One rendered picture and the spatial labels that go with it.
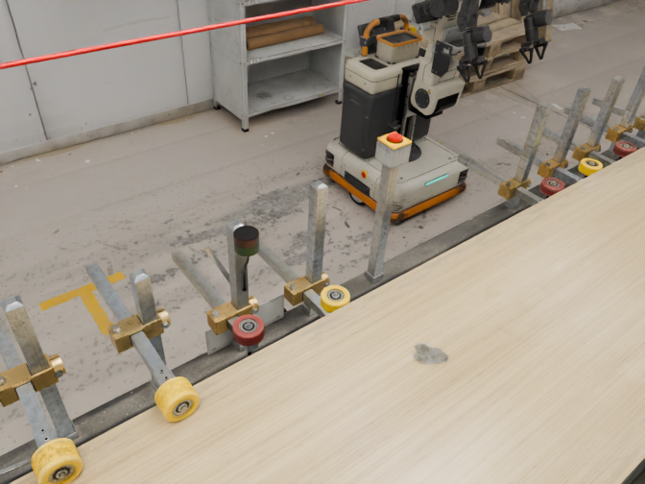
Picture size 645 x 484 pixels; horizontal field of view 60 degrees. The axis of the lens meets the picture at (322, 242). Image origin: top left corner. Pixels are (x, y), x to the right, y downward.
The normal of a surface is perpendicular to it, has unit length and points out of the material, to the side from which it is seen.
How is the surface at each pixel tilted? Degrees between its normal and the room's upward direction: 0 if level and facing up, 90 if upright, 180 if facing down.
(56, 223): 0
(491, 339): 0
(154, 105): 90
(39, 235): 0
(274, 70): 90
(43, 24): 90
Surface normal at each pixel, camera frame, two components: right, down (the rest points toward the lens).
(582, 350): 0.05, -0.77
